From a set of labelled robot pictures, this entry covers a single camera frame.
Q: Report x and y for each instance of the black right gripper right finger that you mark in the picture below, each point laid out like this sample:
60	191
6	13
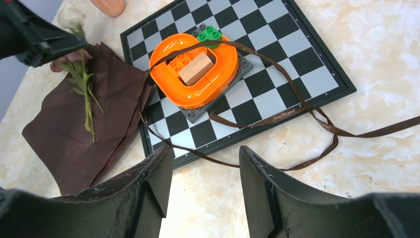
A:
279	206

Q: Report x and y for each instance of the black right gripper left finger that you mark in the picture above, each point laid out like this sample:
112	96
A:
131	204

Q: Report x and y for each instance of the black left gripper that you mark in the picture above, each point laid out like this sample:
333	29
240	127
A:
33	40

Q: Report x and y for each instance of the maroon wrapping paper sheet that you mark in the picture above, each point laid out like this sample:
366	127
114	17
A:
76	158

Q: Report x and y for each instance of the peach ribbed vase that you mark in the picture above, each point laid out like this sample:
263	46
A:
111	8

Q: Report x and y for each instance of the grey toy baseplate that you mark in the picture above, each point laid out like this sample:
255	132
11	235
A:
229	67

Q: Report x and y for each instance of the black white chessboard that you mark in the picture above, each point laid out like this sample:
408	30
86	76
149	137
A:
275	28

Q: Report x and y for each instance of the tan wooden block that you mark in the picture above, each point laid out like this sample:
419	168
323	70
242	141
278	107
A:
196	69

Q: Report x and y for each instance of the green toy brick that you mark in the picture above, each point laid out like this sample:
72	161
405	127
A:
207	33

